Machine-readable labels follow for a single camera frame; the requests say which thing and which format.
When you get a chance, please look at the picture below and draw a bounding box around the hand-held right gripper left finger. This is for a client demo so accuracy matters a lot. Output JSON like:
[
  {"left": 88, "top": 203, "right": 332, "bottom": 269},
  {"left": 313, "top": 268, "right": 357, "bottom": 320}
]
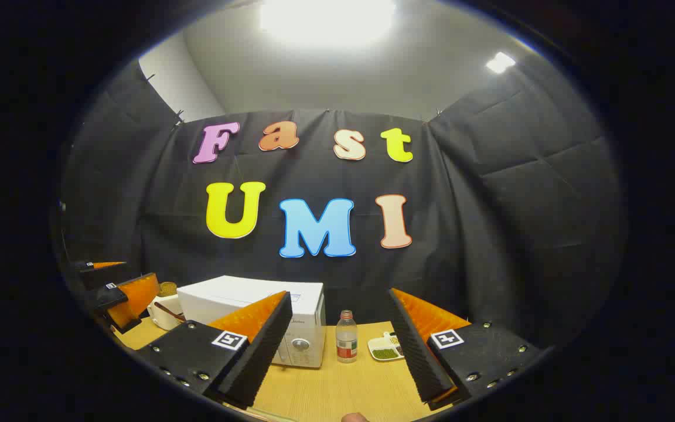
[{"left": 137, "top": 290, "right": 293, "bottom": 409}]

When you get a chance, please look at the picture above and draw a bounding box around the clear bottle with red label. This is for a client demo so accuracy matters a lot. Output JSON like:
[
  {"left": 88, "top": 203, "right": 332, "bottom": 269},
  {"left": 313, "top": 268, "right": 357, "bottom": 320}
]
[{"left": 336, "top": 310, "right": 358, "bottom": 364}]

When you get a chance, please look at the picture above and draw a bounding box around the small ceiling light panel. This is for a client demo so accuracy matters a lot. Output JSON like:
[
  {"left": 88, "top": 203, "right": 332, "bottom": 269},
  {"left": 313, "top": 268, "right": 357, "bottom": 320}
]
[{"left": 486, "top": 52, "right": 517, "bottom": 74}]

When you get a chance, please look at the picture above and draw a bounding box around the white divided dish of beans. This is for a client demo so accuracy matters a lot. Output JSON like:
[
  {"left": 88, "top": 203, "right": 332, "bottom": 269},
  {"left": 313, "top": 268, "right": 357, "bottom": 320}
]
[{"left": 368, "top": 332, "right": 405, "bottom": 362}]

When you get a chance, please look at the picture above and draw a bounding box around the white toaster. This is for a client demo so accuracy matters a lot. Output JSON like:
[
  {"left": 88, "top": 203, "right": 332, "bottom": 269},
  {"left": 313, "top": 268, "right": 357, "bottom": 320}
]
[{"left": 147, "top": 293, "right": 186, "bottom": 331}]

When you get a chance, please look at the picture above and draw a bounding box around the white microwave oven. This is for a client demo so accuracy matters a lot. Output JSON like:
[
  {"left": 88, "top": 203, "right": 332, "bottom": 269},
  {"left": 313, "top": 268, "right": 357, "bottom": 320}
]
[{"left": 177, "top": 275, "right": 326, "bottom": 369}]

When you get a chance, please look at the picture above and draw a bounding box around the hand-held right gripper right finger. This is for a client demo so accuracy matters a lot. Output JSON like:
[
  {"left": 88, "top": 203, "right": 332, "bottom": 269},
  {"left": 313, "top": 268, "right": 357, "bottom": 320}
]
[{"left": 388, "top": 288, "right": 540, "bottom": 411}]

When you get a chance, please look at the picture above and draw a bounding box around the large ceiling light panel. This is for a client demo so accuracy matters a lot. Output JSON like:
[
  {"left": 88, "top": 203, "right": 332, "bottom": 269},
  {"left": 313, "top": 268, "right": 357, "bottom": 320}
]
[{"left": 260, "top": 0, "right": 398, "bottom": 49}]

